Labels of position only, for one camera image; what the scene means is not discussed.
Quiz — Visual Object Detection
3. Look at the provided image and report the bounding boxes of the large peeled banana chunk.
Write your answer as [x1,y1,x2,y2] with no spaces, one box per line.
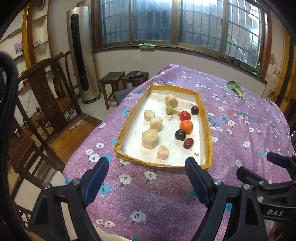
[142,128,158,150]

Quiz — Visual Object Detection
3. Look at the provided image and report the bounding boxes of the green cloth on sill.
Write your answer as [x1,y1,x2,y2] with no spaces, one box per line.
[139,42,155,50]

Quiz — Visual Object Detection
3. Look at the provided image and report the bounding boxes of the black cable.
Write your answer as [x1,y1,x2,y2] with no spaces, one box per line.
[0,51,20,209]

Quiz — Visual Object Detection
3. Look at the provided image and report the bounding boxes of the black remote control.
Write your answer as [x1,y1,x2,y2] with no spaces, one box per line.
[128,73,144,79]

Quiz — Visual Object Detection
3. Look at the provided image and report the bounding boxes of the green bottle on sill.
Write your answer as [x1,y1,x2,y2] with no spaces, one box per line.
[256,61,261,76]

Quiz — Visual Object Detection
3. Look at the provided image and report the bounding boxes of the red tomato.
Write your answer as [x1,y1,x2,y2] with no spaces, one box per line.
[180,111,191,121]

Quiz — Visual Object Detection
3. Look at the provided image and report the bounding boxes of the orange tangerine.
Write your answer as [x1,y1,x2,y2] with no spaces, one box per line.
[180,120,194,134]

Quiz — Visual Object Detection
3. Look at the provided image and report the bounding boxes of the dark purple grape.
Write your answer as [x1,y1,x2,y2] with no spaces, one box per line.
[191,105,199,115]

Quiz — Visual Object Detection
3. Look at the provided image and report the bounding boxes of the red jujube date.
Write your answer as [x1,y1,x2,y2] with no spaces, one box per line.
[183,138,194,150]

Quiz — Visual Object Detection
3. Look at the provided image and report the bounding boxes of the green leafy vegetable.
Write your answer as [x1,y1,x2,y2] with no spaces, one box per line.
[227,81,244,98]

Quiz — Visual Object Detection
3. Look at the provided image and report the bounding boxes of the carved wooden armchair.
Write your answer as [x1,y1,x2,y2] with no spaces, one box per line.
[16,52,102,172]

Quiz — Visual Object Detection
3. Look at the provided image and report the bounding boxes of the dark wooden stool right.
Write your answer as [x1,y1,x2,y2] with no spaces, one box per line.
[121,71,149,89]

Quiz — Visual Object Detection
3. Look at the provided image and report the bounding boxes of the tower air conditioner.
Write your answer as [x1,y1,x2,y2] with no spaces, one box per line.
[66,6,101,104]

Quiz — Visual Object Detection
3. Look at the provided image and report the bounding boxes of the wooden framed window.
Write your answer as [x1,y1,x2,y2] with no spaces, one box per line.
[90,1,272,78]

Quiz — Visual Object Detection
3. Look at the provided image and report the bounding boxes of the dark wooden stool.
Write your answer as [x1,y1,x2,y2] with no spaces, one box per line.
[99,71,125,109]
[121,71,149,89]

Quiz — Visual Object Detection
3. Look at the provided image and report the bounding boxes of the purple floral tablecloth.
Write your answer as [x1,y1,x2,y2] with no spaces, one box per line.
[63,64,294,240]

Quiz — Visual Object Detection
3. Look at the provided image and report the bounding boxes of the purple plush toy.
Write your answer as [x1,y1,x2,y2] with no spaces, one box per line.
[14,41,23,57]

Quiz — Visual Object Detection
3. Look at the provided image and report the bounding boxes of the yellow rimmed white tray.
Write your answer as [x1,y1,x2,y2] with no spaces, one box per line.
[114,85,213,171]

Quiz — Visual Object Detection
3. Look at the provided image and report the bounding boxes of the green grape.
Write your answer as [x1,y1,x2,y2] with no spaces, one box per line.
[166,106,175,115]

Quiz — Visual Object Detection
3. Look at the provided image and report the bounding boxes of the dark wooden stool left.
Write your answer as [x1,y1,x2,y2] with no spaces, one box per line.
[99,71,125,109]

